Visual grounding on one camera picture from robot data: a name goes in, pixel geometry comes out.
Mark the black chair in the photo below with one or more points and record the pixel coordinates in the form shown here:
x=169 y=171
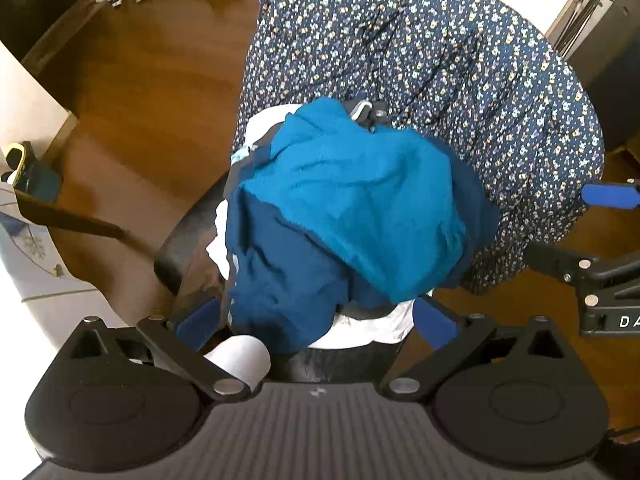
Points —
x=172 y=260

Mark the folded metal rack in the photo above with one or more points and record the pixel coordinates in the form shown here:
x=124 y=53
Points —
x=580 y=10

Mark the white garment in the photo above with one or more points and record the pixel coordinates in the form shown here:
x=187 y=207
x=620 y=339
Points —
x=370 y=327

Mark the navy floral blanket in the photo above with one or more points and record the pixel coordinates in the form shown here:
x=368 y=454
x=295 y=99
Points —
x=450 y=60

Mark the dark grey garment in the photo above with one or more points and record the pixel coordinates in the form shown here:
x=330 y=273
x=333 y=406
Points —
x=367 y=110

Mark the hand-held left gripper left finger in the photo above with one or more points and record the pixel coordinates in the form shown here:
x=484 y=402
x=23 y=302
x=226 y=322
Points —
x=197 y=320

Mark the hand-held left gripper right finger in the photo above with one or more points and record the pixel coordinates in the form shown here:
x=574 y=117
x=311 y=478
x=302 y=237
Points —
x=435 y=320

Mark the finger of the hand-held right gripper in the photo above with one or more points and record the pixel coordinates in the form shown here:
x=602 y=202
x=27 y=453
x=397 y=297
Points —
x=607 y=194
x=560 y=260

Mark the white rolled cloth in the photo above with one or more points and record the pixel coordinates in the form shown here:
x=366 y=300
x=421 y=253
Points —
x=237 y=357

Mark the yellow toaster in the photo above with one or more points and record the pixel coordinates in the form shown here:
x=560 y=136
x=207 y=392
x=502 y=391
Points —
x=42 y=180

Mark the two-tone blue sweater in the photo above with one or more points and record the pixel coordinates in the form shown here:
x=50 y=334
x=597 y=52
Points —
x=350 y=185

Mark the black cabinet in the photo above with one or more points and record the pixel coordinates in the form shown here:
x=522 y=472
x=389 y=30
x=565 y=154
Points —
x=615 y=60

